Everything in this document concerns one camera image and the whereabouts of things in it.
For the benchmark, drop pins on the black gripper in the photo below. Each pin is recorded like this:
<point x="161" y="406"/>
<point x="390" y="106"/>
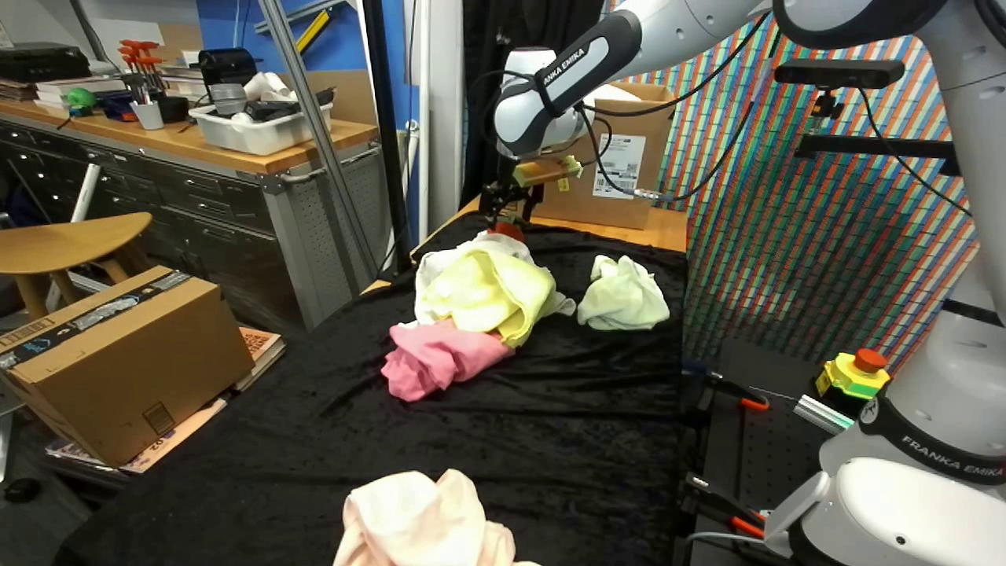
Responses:
<point x="517" y="194"/>

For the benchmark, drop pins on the orange plush with green stem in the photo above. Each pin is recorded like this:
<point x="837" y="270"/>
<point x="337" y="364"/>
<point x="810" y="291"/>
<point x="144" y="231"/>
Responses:
<point x="507" y="231"/>

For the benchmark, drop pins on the large white waffle towel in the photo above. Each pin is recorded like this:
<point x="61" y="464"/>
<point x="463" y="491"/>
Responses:
<point x="441" y="269"/>

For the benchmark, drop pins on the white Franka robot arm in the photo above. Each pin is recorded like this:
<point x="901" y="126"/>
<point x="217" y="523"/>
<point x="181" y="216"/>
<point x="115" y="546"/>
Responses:
<point x="568" y="79"/>

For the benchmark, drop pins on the cardboard box with white label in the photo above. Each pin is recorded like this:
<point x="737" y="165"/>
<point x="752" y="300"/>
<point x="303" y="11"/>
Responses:
<point x="630" y="159"/>

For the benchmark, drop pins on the pale green white cloth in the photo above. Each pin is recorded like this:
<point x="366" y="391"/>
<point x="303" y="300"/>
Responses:
<point x="622" y="292"/>

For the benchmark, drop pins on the black vertical pole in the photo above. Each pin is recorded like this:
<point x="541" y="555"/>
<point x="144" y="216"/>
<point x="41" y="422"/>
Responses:
<point x="384" y="135"/>

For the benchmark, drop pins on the pink cloth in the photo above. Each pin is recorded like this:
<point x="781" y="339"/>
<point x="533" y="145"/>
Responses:
<point x="441" y="355"/>

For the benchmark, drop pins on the silver metal pole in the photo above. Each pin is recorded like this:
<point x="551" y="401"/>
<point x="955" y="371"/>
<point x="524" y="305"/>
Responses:
<point x="309" y="113"/>

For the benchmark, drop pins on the black velvet tablecloth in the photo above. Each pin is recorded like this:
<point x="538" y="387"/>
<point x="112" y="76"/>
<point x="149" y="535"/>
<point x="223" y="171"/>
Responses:
<point x="524" y="451"/>

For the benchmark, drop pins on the white plastic bin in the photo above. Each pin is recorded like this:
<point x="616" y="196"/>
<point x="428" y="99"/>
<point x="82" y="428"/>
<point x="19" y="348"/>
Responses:
<point x="254" y="131"/>

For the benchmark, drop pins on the black box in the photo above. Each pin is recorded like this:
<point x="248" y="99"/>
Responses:
<point x="228" y="68"/>

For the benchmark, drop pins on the peach cloth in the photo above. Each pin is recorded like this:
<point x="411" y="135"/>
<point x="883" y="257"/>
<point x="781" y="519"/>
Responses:
<point x="420" y="519"/>

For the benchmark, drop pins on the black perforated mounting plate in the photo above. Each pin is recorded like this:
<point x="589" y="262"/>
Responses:
<point x="764" y="459"/>

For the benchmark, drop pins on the white cup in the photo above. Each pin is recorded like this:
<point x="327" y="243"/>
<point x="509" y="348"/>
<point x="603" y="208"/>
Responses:
<point x="149" y="113"/>

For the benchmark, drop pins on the black horizontal bar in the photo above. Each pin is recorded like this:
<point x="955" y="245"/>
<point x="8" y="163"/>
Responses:
<point x="882" y="145"/>

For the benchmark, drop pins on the yellow red emergency stop button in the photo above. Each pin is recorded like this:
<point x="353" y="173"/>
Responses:
<point x="854" y="371"/>

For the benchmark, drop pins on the grey workbench with wooden top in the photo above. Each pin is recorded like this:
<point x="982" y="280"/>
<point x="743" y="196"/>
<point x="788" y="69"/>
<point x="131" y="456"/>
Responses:
<point x="126" y="159"/>

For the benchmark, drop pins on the small orange figure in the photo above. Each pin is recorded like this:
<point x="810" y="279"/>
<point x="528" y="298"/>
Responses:
<point x="139" y="55"/>

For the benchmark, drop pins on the long cardboard box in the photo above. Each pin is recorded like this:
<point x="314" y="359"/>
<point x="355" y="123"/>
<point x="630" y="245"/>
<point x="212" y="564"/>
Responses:
<point x="105" y="366"/>

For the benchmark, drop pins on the wooden stool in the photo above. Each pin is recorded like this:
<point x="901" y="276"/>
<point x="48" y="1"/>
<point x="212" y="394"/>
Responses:
<point x="65" y="240"/>

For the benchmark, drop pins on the black flat case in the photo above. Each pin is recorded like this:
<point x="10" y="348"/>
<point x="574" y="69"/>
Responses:
<point x="41" y="65"/>

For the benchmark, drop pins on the tan wrist camera mount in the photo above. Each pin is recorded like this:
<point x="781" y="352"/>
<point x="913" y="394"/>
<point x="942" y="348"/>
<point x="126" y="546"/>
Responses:
<point x="551" y="171"/>

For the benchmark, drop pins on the black stereo camera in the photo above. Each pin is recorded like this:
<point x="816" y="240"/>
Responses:
<point x="837" y="74"/>

